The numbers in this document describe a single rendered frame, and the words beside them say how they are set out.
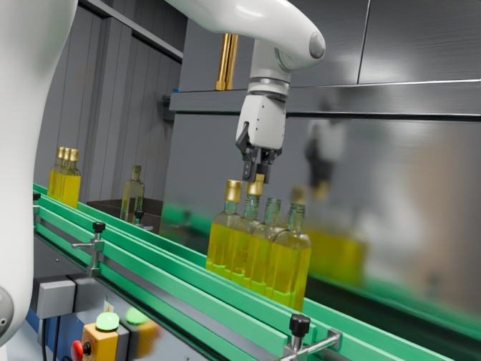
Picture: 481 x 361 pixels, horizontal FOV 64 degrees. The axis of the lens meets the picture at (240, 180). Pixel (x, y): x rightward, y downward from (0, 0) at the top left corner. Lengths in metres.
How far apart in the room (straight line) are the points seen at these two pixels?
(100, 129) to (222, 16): 3.22
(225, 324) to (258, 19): 0.51
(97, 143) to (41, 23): 3.35
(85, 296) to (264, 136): 0.60
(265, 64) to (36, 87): 0.42
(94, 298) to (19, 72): 0.63
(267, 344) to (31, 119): 0.44
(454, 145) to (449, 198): 0.09
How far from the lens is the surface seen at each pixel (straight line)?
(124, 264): 0.92
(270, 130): 0.78
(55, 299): 1.10
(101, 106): 3.86
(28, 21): 0.51
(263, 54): 0.78
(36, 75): 0.54
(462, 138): 0.74
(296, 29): 0.71
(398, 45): 0.86
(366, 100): 0.83
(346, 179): 0.81
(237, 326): 0.65
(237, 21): 0.70
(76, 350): 0.87
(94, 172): 3.86
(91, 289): 1.03
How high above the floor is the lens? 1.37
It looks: 3 degrees down
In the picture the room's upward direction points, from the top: 8 degrees clockwise
